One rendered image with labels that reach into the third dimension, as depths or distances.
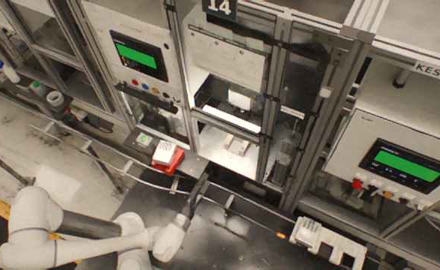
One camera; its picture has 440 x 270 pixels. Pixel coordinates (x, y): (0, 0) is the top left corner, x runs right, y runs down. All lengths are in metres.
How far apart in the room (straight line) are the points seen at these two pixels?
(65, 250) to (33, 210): 0.20
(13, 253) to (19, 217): 0.13
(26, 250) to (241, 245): 1.12
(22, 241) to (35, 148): 2.19
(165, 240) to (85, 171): 1.79
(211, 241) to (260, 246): 0.28
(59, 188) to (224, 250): 1.73
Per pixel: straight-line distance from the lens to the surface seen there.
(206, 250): 2.03
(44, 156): 3.47
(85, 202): 3.08
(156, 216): 2.13
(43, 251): 1.43
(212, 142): 2.03
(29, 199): 1.49
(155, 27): 1.31
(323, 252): 1.93
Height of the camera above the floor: 2.65
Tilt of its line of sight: 58 degrees down
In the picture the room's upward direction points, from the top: 3 degrees counter-clockwise
